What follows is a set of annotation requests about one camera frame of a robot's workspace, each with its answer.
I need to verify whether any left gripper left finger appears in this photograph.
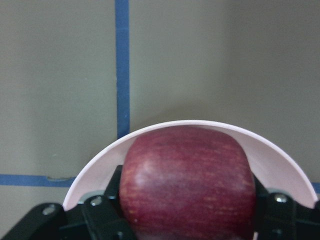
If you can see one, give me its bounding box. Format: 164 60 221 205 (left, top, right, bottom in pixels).
82 165 137 240

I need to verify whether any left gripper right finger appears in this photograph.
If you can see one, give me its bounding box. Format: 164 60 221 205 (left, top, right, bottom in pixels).
253 176 298 240

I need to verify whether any red apple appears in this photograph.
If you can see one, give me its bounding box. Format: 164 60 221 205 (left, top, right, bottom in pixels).
119 126 256 240

